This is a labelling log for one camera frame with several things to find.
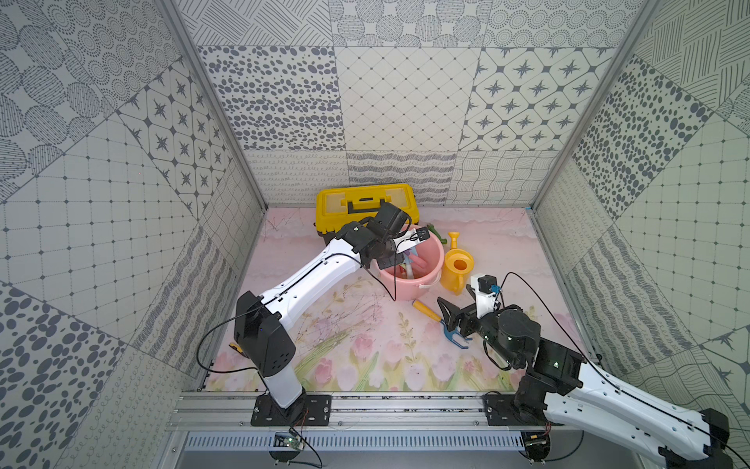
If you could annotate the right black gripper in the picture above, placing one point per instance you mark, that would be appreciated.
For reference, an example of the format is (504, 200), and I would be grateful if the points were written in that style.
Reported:
(469, 315)

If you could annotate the blue fork yellow handle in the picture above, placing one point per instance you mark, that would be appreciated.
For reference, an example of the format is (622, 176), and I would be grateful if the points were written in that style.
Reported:
(436, 331)

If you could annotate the pink plastic bucket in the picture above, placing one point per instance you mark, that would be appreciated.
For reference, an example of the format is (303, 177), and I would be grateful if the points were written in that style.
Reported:
(411, 289)

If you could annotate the yellow watering can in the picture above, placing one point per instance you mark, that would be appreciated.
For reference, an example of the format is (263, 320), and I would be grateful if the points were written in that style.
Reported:
(457, 267)

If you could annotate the purple shovel pink handle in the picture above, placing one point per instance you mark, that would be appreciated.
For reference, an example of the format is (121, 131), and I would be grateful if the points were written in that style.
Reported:
(421, 265)

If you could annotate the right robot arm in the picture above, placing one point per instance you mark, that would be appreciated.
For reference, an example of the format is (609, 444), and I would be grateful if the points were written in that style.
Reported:
(559, 385)

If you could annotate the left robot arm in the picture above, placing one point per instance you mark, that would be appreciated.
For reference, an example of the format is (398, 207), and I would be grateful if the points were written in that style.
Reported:
(263, 322)

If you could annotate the green toy tool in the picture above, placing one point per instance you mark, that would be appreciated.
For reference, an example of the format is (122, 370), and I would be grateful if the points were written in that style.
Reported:
(437, 234)

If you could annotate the yellow black toolbox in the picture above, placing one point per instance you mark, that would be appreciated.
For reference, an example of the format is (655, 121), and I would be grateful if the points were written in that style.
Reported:
(337, 207)

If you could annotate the yellow black pliers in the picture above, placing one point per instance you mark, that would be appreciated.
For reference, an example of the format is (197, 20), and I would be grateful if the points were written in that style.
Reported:
(236, 348)

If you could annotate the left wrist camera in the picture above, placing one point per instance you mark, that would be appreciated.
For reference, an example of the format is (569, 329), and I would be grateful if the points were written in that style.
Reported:
(411, 239)

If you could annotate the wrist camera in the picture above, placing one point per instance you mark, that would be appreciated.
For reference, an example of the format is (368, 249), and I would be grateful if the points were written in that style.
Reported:
(486, 294)
(411, 239)

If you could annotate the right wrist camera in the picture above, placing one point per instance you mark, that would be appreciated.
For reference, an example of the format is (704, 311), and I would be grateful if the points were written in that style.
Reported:
(486, 294)

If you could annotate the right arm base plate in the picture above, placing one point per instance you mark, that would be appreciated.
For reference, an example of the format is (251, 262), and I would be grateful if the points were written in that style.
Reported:
(504, 410)

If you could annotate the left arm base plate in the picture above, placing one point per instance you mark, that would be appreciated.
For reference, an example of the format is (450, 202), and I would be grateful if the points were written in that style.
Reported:
(308, 410)

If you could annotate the aluminium mounting rail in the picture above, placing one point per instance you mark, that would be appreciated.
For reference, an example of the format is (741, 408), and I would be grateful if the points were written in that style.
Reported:
(381, 422)

